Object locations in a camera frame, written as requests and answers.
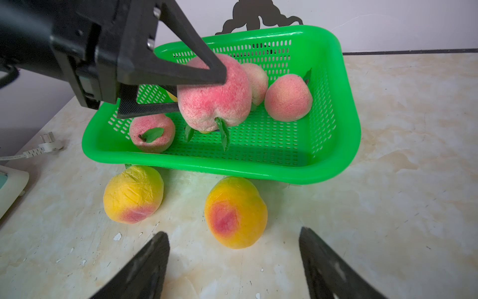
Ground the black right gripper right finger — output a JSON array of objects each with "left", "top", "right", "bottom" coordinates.
[{"left": 299, "top": 227, "right": 385, "bottom": 299}]

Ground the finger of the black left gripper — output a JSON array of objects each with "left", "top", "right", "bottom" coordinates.
[
  {"left": 117, "top": 84, "right": 179, "bottom": 119},
  {"left": 117, "top": 1, "right": 227, "bottom": 85}
]

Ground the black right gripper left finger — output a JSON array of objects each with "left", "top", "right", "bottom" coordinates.
[{"left": 92, "top": 232, "right": 170, "bottom": 299}]

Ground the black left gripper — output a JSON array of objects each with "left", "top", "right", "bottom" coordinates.
[{"left": 1, "top": 1, "right": 131, "bottom": 110}]

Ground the pink peach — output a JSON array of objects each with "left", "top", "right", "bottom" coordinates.
[
  {"left": 264, "top": 74, "right": 313, "bottom": 122},
  {"left": 241, "top": 63, "right": 268, "bottom": 107},
  {"left": 178, "top": 54, "right": 252, "bottom": 151},
  {"left": 129, "top": 114, "right": 176, "bottom": 153}
]

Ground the yellow peach with green leaf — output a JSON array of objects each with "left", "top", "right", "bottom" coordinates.
[{"left": 167, "top": 91, "right": 178, "bottom": 102}]

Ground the yellow red peach below basket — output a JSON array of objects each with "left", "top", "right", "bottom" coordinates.
[{"left": 204, "top": 176, "right": 268, "bottom": 249}]

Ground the green plastic basket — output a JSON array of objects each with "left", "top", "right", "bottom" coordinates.
[{"left": 82, "top": 25, "right": 361, "bottom": 185}]

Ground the white power plug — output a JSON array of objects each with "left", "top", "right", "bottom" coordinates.
[{"left": 0, "top": 132, "right": 64, "bottom": 161}]

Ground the mint and chrome toaster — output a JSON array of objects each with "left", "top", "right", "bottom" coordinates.
[{"left": 0, "top": 165, "right": 30, "bottom": 218}]

